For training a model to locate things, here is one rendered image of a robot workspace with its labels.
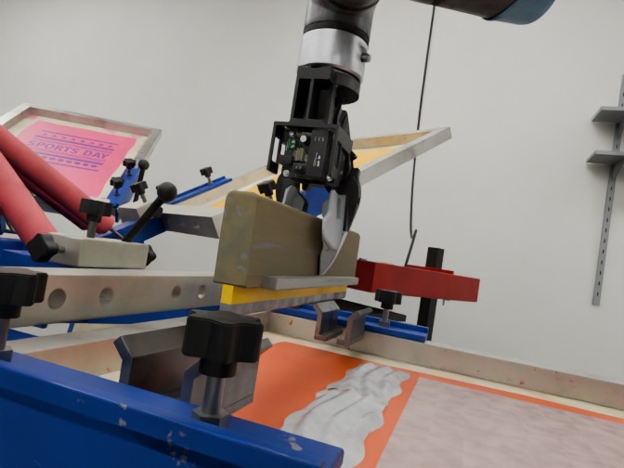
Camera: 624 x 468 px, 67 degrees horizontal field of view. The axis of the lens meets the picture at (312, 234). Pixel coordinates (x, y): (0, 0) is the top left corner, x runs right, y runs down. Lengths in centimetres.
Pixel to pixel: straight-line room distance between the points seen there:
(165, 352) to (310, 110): 27
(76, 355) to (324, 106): 34
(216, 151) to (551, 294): 202
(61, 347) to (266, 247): 20
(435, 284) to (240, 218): 131
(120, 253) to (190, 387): 39
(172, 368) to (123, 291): 25
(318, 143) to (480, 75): 228
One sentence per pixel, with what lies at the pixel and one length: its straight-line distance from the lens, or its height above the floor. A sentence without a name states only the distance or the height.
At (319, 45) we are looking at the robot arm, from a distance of 53.
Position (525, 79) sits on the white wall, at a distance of 272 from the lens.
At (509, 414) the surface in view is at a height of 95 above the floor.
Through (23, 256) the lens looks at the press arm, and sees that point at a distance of 74.
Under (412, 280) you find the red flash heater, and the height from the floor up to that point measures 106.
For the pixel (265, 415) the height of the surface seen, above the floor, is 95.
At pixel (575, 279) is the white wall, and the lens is 255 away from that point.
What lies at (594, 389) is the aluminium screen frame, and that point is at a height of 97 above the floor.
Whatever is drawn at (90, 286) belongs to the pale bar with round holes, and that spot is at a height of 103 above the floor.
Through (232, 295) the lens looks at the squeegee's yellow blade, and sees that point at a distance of 37.
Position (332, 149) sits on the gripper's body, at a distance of 47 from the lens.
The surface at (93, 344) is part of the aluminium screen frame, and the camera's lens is 49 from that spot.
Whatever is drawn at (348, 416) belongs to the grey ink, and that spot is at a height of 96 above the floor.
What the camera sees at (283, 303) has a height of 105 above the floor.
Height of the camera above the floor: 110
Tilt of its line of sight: 2 degrees up
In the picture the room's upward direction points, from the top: 9 degrees clockwise
